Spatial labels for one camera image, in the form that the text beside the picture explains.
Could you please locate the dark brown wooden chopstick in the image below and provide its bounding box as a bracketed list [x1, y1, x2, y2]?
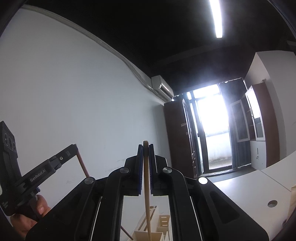
[76, 151, 90, 178]

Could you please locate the light bamboo chopstick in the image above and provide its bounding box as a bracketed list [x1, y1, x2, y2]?
[143, 141, 152, 241]

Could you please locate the person's left hand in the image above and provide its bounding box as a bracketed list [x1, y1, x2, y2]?
[10, 195, 51, 239]

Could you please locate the cream plastic utensil holder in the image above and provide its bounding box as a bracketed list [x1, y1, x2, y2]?
[132, 206, 173, 240]

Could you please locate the dark brown tall cabinet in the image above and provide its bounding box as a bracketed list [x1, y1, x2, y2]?
[164, 99, 198, 179]

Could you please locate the dark blue curtain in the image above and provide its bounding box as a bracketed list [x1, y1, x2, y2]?
[219, 78, 251, 169]

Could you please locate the brown paper bag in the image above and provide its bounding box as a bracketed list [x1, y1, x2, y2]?
[282, 185, 296, 227]

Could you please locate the brown white glass-door cabinet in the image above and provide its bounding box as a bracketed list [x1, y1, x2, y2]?
[229, 82, 280, 170]

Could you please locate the balcony glass door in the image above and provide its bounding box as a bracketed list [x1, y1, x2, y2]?
[186, 84, 232, 174]

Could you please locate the ceiling fluorescent light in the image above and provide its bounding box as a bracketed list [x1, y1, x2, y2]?
[209, 0, 223, 39]

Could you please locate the table cable grommet hole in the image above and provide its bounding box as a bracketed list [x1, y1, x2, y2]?
[267, 200, 278, 208]

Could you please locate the white wall air conditioner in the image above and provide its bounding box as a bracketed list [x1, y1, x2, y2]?
[151, 75, 174, 101]

